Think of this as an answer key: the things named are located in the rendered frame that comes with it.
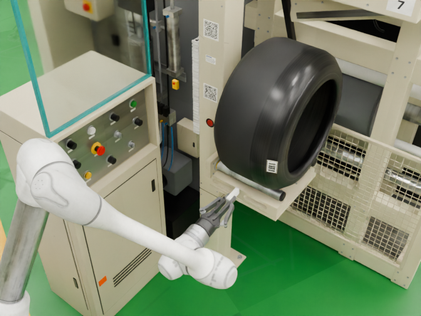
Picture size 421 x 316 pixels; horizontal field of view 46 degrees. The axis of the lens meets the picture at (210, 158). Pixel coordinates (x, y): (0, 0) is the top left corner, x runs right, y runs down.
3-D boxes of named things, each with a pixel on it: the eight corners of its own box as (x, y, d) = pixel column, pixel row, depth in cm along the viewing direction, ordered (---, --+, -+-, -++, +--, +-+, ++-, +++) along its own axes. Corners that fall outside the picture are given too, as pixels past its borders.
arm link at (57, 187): (109, 201, 138) (91, 175, 147) (61, 175, 124) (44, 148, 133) (79, 237, 138) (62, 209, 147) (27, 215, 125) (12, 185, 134)
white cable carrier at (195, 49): (193, 131, 236) (191, 40, 205) (199, 126, 239) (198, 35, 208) (200, 135, 234) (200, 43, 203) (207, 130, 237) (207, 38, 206)
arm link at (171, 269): (185, 247, 186) (212, 259, 178) (158, 278, 179) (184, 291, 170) (176, 228, 180) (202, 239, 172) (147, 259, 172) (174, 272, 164)
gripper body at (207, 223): (209, 231, 178) (224, 214, 183) (190, 220, 182) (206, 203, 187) (210, 242, 184) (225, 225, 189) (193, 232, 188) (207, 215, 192)
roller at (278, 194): (214, 170, 227) (214, 163, 223) (220, 164, 229) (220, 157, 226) (280, 204, 211) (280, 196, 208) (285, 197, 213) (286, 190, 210)
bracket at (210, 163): (205, 176, 227) (205, 160, 221) (253, 133, 251) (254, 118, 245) (210, 179, 225) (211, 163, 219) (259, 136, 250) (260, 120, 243)
